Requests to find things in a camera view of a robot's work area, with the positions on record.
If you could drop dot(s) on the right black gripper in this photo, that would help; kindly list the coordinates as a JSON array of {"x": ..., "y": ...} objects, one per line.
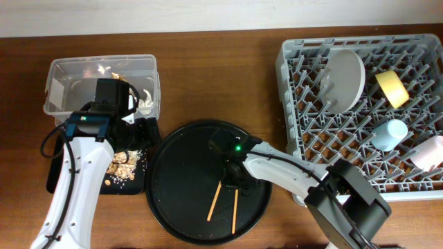
[{"x": 228, "y": 181}]

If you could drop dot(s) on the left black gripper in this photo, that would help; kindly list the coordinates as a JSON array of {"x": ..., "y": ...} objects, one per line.
[{"x": 149, "y": 135}]

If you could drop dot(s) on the wooden chopstick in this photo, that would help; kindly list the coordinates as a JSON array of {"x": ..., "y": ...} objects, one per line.
[
  {"x": 235, "y": 204},
  {"x": 214, "y": 201}
]

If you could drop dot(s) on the white tissue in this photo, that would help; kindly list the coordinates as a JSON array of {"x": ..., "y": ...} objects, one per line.
[{"x": 145, "y": 106}]

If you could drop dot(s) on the food scraps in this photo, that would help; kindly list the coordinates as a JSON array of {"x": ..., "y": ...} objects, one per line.
[{"x": 123, "y": 167}]

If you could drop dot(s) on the grey round plate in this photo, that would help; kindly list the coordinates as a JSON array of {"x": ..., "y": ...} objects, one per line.
[{"x": 343, "y": 82}]

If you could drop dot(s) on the blue cup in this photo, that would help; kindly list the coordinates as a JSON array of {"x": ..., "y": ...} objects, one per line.
[{"x": 389, "y": 134}]

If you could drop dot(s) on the yellow bowl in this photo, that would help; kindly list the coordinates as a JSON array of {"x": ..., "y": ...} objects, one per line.
[{"x": 393, "y": 88}]

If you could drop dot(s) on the pink cup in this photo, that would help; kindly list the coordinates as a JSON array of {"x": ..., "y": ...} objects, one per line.
[{"x": 428, "y": 154}]

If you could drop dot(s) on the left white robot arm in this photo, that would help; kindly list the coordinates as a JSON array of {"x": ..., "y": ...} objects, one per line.
[{"x": 91, "y": 139}]

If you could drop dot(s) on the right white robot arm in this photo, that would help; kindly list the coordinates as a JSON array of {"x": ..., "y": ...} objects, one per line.
[{"x": 345, "y": 206}]

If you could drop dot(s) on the clear plastic waste bin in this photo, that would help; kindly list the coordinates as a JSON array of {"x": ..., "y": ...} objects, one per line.
[{"x": 71, "y": 82}]

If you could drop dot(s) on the grey dishwasher rack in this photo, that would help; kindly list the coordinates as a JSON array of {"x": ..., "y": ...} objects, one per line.
[{"x": 318, "y": 136}]

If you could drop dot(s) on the round black serving tray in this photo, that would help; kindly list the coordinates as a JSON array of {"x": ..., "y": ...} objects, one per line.
[{"x": 181, "y": 181}]

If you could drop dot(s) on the black rectangular tray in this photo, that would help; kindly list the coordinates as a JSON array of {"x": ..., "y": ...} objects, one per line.
[{"x": 129, "y": 188}]

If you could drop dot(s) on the gold snack wrapper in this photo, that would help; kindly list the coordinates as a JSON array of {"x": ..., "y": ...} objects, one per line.
[{"x": 117, "y": 76}]

